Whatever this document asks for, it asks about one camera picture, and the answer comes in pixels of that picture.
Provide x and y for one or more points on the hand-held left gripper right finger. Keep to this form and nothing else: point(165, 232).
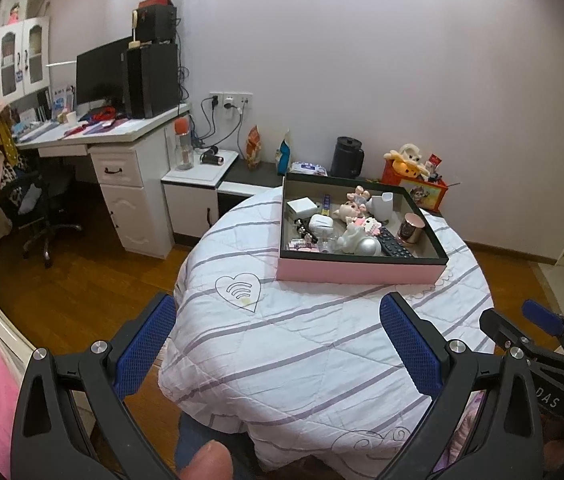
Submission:
point(409, 345)

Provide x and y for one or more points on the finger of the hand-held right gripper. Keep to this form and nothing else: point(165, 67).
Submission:
point(502, 327)
point(542, 316)

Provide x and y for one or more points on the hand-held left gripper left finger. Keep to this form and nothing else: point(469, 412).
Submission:
point(144, 345)

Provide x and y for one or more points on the pink storage box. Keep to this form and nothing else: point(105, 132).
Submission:
point(352, 272)

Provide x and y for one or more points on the black remote control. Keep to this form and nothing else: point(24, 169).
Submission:
point(394, 245)

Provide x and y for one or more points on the white figurine with silver ball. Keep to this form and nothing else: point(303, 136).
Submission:
point(362, 242)

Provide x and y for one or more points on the rose gold candle jar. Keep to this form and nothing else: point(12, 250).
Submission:
point(411, 229)

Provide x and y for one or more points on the white cup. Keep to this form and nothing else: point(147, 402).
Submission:
point(382, 206)

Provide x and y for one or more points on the pink building block toy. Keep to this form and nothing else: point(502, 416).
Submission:
point(302, 245)

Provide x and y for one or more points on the pink doll figure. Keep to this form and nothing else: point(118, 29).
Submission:
point(353, 206)

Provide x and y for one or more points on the black hair clip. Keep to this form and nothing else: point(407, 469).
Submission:
point(304, 229)

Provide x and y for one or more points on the blue yellow small stick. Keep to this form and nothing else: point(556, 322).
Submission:
point(326, 205)

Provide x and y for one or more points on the white charger adapter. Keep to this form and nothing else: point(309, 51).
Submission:
point(302, 207)

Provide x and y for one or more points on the person's left hand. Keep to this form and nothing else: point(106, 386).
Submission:
point(207, 462)

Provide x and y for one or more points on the person's jeans leg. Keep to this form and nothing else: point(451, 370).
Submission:
point(201, 427)

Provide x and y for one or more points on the round table with striped cloth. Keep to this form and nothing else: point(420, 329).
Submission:
point(287, 350)

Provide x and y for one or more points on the small white cabinet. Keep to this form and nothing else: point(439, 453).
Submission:
point(194, 205)

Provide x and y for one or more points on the orange toy box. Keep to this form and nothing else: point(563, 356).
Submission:
point(422, 195)

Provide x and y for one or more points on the white desk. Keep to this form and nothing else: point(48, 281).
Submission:
point(136, 180)

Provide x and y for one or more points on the black office chair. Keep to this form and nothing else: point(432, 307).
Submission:
point(41, 210)

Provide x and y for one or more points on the yellow white plush toy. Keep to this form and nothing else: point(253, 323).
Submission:
point(407, 160)

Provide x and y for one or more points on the dark low bench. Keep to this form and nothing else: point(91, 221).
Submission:
point(252, 180)

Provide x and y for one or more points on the black kettle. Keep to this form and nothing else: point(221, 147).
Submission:
point(347, 157)

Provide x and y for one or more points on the black hair dryer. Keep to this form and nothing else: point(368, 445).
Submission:
point(212, 156)

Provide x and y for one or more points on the orange cap water bottle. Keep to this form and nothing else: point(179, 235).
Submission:
point(183, 147)

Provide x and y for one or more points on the wet wipes pack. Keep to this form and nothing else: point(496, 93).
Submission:
point(308, 167)

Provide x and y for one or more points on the orange snack bag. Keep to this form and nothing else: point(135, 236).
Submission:
point(254, 149)

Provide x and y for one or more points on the blue white bag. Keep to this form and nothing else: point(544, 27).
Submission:
point(284, 155)

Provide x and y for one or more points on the white plug adapter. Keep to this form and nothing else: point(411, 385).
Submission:
point(230, 110)

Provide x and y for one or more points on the black computer tower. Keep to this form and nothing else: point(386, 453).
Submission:
point(151, 82)

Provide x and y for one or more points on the black computer monitor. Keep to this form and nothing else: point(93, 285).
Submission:
point(99, 72)

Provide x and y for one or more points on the white desk lamp bar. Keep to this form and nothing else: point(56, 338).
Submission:
point(61, 64)

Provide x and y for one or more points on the white glass door cabinet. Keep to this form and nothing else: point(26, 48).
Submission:
point(19, 57)

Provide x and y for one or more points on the wooden ornament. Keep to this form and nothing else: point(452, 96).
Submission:
point(134, 30)

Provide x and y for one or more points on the black speaker box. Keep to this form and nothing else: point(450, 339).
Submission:
point(157, 24)

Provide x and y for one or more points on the pink doll on cabinet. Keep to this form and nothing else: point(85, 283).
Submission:
point(14, 14)

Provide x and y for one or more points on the white wall outlet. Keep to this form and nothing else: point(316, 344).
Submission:
point(232, 97)

